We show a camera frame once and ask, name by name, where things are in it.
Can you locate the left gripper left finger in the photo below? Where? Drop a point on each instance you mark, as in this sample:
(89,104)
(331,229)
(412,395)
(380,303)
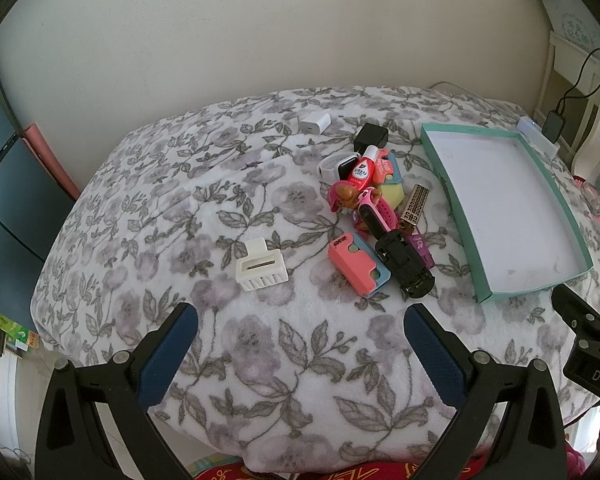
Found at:
(72,441)

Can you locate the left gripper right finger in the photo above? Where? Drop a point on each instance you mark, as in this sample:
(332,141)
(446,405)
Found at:
(530,441)

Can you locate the black toy car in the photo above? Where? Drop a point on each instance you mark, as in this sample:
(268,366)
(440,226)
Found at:
(405,264)

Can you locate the purple lighter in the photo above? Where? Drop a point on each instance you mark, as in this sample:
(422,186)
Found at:
(419,243)

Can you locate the white hair claw clip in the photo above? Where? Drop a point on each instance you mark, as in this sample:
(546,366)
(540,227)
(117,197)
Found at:
(261,267)

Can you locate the teal shallow cardboard tray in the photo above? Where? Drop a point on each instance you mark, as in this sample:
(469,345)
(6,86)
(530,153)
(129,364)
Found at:
(518,231)

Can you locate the dark blue cabinet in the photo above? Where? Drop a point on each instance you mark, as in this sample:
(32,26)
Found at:
(33,208)

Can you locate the pink blue foam piece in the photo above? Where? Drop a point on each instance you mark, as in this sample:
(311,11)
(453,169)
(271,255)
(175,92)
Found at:
(359,264)

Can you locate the yellow green foam piece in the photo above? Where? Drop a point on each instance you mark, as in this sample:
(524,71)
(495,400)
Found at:
(392,193)

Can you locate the white shelf furniture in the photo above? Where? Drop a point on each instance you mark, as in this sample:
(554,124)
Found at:
(571,87)

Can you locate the orange blue foam piece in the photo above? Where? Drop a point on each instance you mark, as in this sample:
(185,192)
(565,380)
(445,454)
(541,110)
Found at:
(386,169)

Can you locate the red white tube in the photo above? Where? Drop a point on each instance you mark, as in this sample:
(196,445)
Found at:
(362,172)

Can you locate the brown pink dog toy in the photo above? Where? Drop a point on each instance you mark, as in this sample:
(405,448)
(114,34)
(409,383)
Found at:
(343,196)

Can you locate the white smart watch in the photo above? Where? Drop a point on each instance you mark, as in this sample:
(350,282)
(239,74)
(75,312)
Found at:
(337,167)

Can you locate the floral grey white blanket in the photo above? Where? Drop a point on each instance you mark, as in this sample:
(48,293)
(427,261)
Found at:
(297,224)

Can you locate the black plug adapter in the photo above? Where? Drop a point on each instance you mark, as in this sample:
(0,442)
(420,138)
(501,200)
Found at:
(370,134)

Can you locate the white charger cube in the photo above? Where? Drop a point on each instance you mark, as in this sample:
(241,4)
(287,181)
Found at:
(315,122)

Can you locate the pink board by wall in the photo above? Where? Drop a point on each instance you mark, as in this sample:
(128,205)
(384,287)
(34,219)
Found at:
(37,144)

